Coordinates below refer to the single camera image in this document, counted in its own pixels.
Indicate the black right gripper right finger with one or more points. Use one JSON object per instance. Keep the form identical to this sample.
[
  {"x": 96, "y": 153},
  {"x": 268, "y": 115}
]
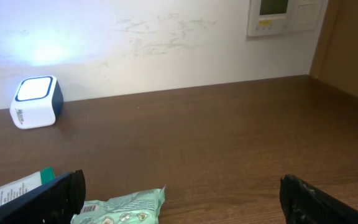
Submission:
[{"x": 302, "y": 202}]

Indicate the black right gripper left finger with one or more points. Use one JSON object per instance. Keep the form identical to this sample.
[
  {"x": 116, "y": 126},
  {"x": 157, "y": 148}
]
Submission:
[{"x": 56, "y": 201}]

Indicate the green white sponge package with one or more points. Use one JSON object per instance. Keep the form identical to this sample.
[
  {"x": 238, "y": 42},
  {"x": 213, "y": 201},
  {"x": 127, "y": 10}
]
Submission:
[{"x": 19, "y": 187}]

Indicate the mint green wipes pack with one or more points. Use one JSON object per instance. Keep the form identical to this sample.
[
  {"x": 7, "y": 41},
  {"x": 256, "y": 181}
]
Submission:
[{"x": 141, "y": 207}]

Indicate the white barcode scanner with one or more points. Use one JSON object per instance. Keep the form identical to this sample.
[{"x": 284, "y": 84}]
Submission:
[{"x": 38, "y": 102}]

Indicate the brown wooden side panel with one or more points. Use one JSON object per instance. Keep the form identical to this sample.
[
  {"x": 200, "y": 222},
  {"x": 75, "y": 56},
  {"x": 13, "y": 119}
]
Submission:
[{"x": 335, "y": 61}]

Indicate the white wall switch plate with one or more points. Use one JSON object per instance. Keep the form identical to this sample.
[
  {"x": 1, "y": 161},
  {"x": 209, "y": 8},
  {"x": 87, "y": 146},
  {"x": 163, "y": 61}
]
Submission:
[{"x": 305, "y": 14}]

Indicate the white wall thermostat panel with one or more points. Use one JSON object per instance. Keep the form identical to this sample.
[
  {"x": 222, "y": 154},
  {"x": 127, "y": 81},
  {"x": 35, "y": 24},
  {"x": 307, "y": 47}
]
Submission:
[{"x": 269, "y": 17}]

